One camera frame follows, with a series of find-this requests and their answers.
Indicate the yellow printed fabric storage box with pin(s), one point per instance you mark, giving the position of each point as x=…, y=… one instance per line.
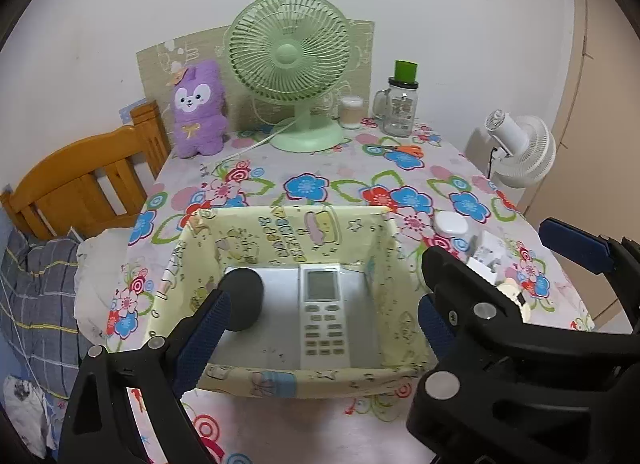
x=280, y=234

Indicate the white rounded case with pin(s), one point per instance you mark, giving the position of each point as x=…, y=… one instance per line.
x=451, y=228

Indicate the white charger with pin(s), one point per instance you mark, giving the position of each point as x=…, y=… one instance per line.
x=487, y=251

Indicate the beige wooden door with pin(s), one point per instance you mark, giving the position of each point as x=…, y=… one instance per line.
x=600, y=144

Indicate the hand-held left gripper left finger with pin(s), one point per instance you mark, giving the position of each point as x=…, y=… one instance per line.
x=200, y=339

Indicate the floral tablecloth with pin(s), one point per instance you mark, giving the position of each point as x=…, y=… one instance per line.
x=320, y=421

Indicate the glass jar with green lid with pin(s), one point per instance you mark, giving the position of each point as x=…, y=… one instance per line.
x=401, y=104

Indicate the cotton swab jar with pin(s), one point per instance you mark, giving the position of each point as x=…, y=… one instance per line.
x=351, y=114

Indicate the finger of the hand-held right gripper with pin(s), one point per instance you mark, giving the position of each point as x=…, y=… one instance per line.
x=470, y=294
x=575, y=244

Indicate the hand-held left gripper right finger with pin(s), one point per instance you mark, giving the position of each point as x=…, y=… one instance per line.
x=435, y=329

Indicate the cream plastic gadget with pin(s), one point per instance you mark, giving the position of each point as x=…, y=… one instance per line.
x=515, y=296

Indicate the purple plush toy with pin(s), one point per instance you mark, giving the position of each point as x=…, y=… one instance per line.
x=197, y=109

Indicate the grey plaid quilt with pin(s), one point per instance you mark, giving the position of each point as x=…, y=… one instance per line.
x=40, y=294

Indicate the white remote control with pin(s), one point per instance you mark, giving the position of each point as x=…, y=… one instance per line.
x=325, y=324

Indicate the white standing fan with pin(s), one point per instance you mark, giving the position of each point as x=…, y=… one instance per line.
x=525, y=149

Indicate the green desk fan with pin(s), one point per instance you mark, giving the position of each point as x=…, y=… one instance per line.
x=290, y=54

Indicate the wooden bed headboard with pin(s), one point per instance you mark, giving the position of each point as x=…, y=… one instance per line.
x=75, y=179

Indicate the black round foam object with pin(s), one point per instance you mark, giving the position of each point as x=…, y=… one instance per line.
x=247, y=294

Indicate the white grey cloth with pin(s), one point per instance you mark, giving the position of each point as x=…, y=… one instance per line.
x=25, y=404

